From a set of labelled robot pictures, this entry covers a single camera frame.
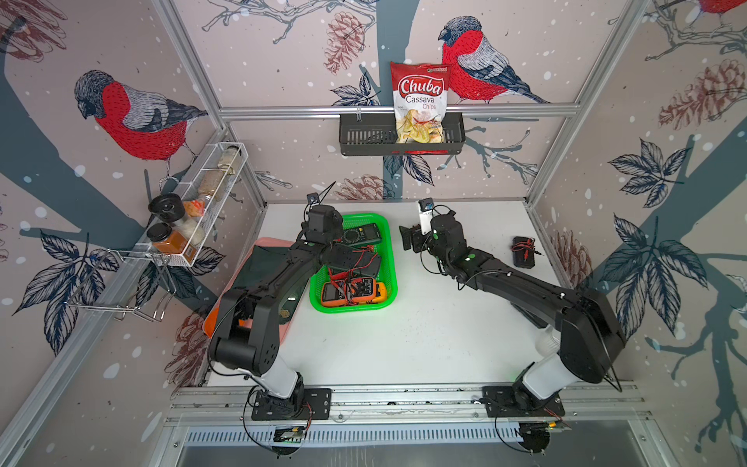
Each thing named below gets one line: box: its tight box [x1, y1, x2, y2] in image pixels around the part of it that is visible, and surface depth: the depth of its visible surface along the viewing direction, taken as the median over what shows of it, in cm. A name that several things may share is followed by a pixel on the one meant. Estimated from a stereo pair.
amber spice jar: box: [145, 221, 197, 264], surface depth 62 cm
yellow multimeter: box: [372, 282, 387, 303], surface depth 91 cm
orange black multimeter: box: [320, 277, 377, 308], surface depth 87 cm
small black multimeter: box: [511, 235, 535, 269], surface depth 103 cm
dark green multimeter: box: [342, 222, 383, 248], surface depth 103 cm
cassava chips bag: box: [390, 62, 452, 144], surface depth 85 cm
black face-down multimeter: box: [321, 244, 382, 278], surface depth 93 cm
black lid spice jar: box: [147, 192, 186, 223], surface depth 63 cm
